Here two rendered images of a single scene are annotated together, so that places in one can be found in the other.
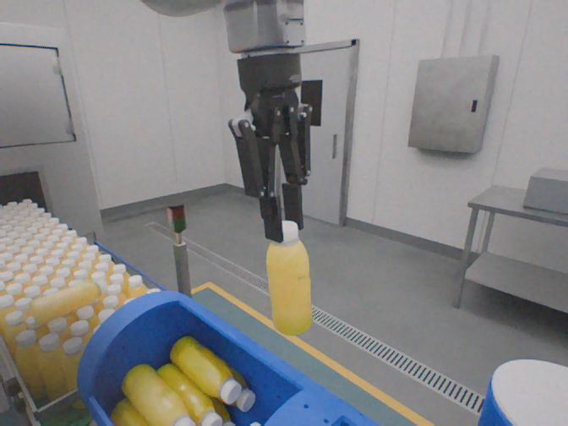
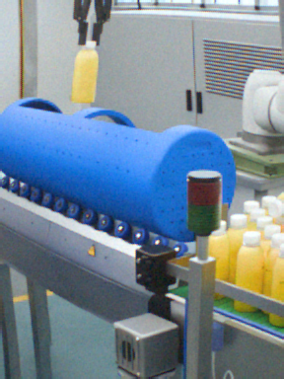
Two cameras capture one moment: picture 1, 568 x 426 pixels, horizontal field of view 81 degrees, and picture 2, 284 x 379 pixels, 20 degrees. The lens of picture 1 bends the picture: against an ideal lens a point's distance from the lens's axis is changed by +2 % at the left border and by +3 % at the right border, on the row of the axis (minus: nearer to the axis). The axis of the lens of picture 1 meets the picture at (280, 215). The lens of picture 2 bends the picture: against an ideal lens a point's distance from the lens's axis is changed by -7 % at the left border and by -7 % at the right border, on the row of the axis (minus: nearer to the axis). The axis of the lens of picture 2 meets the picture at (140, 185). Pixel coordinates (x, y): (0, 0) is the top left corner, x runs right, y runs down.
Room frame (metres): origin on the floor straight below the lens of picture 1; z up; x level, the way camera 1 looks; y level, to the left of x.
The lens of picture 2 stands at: (2.63, 0.57, 1.61)
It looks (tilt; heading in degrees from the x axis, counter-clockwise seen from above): 14 degrees down; 191
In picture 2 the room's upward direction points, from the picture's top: 1 degrees counter-clockwise
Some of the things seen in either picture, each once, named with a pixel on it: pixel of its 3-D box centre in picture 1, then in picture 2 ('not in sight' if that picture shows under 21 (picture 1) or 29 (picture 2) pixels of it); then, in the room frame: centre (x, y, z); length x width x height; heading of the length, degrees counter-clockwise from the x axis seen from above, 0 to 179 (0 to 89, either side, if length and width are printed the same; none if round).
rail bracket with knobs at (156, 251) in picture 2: not in sight; (157, 268); (0.82, 0.24, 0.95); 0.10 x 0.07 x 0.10; 138
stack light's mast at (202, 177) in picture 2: (177, 224); (204, 217); (1.16, 0.39, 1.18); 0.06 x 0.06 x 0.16
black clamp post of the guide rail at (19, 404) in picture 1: (16, 393); not in sight; (0.63, 0.66, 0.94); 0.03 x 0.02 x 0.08; 48
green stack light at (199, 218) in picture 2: (177, 222); (204, 214); (1.16, 0.39, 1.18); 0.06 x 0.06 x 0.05
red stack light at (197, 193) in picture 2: (176, 211); (204, 189); (1.16, 0.39, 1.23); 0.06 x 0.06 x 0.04
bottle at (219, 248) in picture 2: not in sight; (215, 264); (0.86, 0.38, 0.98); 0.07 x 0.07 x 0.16
